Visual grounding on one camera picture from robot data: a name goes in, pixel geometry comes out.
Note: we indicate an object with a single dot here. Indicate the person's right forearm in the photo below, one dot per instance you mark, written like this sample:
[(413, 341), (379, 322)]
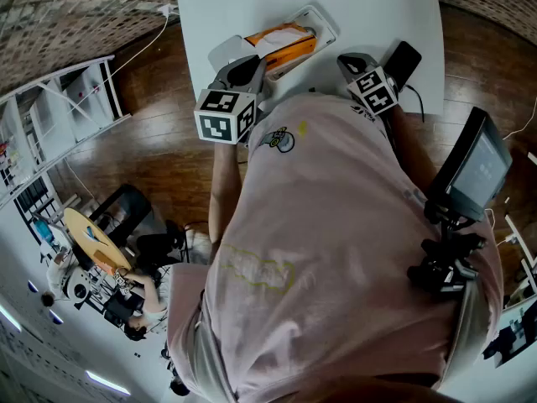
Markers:
[(411, 149)]

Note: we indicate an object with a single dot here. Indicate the white lid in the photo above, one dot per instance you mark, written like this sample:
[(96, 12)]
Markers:
[(226, 50)]

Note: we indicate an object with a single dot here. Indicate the white frame stand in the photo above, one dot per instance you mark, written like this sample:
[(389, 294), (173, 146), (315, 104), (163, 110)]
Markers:
[(520, 242)]

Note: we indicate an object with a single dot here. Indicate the person's left forearm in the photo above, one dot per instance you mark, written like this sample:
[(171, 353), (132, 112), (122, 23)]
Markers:
[(224, 183)]

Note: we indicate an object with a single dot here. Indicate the pink shirt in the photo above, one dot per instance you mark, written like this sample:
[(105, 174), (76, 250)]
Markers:
[(327, 225)]

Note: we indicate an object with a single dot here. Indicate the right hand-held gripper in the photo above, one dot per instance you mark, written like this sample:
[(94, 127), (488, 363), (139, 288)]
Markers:
[(373, 90)]

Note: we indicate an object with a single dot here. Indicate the ceiling light strip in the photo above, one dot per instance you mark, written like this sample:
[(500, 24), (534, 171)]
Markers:
[(108, 382)]

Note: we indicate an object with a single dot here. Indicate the orange pack of tissues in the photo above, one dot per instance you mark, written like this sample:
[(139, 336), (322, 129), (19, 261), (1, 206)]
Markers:
[(293, 44)]

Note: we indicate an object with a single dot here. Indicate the white metal shelf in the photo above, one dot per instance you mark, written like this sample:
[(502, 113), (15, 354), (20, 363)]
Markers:
[(54, 116)]

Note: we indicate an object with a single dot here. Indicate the black phone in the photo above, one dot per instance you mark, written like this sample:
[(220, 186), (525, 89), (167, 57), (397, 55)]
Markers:
[(403, 62)]

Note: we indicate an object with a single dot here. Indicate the black monitor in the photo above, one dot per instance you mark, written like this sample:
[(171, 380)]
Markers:
[(470, 162)]

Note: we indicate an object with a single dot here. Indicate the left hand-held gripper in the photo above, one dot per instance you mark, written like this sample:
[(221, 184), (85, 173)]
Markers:
[(224, 118)]

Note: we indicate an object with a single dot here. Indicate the round wooden table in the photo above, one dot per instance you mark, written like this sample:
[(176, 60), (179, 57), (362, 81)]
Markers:
[(90, 237)]

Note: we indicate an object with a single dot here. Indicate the black monitor mount clamp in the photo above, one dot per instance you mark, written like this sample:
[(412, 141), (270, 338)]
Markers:
[(449, 258)]

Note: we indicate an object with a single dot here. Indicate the white round device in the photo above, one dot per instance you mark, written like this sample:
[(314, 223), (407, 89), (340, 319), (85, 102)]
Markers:
[(77, 288)]

